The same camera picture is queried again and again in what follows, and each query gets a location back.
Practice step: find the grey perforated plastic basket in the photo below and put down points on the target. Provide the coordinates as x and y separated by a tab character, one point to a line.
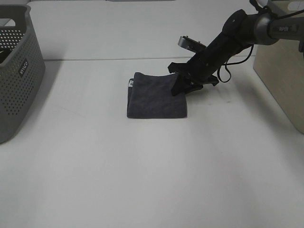
22	68

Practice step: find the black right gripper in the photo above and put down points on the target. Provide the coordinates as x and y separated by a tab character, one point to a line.
203	64

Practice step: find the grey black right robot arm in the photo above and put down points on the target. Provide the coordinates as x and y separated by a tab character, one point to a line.
239	32

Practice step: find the beige plastic basket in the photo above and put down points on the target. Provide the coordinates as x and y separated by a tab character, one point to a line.
280	66

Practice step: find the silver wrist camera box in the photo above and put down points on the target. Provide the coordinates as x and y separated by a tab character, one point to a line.
189	44

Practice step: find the dark grey towel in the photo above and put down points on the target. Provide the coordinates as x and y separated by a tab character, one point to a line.
149	97

